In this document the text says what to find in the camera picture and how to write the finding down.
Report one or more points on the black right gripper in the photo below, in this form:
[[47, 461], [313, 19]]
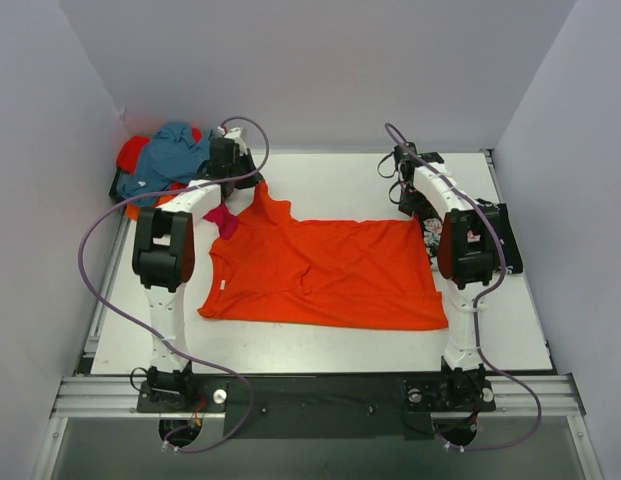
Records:
[[412, 203]]

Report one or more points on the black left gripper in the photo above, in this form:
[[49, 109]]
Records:
[[248, 174]]

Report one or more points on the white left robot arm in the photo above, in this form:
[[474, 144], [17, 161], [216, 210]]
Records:
[[164, 245]]

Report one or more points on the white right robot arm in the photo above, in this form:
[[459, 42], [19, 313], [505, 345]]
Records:
[[463, 240]]

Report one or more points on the black floral t-shirt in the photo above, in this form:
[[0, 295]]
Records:
[[432, 226]]

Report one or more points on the blue t-shirt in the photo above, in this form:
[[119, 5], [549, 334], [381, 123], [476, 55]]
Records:
[[165, 160]]

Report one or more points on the pink t-shirt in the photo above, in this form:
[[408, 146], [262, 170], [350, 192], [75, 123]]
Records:
[[226, 222]]

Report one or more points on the red t-shirt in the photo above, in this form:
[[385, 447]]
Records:
[[130, 152]]

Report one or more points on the light orange t-shirt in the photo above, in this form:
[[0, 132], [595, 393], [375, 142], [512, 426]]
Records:
[[132, 210]]

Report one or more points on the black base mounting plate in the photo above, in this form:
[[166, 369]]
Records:
[[413, 405]]

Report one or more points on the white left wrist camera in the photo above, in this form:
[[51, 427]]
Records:
[[234, 133]]

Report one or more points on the aluminium front rail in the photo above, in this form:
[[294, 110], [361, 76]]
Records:
[[113, 397]]

